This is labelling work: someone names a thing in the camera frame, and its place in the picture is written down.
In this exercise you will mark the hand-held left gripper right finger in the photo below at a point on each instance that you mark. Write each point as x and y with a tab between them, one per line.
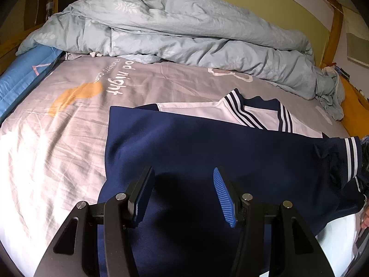
223	196

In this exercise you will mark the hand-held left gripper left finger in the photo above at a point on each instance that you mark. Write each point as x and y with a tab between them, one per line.
144	196

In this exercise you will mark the white and navy striped jacket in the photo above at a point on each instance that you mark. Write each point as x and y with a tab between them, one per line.
201	150

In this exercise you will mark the person's right hand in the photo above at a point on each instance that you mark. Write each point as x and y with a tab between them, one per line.
365	219

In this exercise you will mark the grey printed bed sheet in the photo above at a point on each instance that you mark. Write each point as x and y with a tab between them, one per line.
57	150

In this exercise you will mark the pale grey-green duvet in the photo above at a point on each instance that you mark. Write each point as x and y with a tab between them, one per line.
173	28

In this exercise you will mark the blue pillow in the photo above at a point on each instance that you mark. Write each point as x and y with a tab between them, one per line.
23	72

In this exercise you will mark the checked patchwork cloth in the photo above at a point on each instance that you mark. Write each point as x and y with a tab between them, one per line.
359	49

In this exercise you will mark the plastic bottle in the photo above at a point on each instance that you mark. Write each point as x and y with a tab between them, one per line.
49	5

